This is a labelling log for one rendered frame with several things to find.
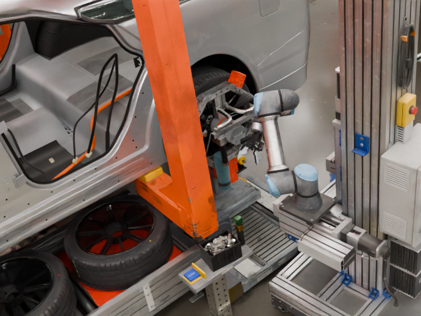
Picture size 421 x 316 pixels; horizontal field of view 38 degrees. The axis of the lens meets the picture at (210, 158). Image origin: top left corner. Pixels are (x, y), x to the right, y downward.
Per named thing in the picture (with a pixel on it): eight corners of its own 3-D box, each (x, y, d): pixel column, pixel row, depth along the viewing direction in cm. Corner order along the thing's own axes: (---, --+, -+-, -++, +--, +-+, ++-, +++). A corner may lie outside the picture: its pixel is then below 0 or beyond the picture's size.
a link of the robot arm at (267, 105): (298, 193, 308) (280, 87, 310) (269, 197, 309) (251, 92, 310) (295, 192, 320) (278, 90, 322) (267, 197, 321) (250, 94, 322)
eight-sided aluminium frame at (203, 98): (253, 140, 423) (244, 70, 392) (259, 143, 418) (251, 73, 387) (191, 176, 399) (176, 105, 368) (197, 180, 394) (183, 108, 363)
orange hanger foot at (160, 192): (156, 182, 409) (146, 139, 389) (204, 216, 373) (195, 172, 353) (136, 193, 401) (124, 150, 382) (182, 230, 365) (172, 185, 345)
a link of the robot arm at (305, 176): (321, 194, 313) (320, 173, 305) (295, 198, 313) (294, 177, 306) (316, 180, 323) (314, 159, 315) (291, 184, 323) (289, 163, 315)
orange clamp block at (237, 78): (234, 84, 393) (239, 71, 391) (242, 88, 387) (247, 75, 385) (227, 83, 388) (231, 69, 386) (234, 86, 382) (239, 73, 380)
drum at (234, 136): (227, 128, 402) (224, 110, 394) (248, 140, 388) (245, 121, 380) (210, 137, 396) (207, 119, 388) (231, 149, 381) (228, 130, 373)
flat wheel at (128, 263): (119, 209, 431) (111, 182, 417) (193, 237, 396) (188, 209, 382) (51, 269, 390) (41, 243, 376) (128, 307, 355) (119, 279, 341)
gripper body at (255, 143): (252, 149, 358) (257, 130, 358) (244, 148, 365) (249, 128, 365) (262, 152, 362) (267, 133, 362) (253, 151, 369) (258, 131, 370)
